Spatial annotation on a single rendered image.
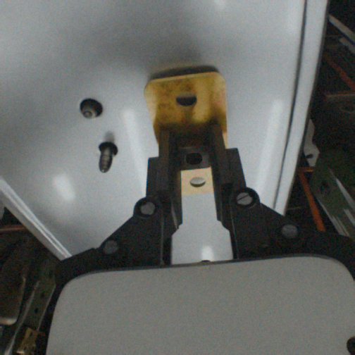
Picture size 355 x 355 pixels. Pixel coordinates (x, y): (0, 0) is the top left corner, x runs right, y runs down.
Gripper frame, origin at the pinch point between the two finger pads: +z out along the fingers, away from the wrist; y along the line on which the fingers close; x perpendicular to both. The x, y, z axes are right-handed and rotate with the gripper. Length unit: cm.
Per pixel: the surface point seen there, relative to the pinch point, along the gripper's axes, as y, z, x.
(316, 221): 12.7, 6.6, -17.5
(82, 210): -9.1, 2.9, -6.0
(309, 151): 24, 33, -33
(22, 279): -20.3, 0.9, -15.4
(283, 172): 5.8, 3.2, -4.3
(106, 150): -4.9, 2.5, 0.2
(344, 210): 9.6, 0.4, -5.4
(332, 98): 12.0, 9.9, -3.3
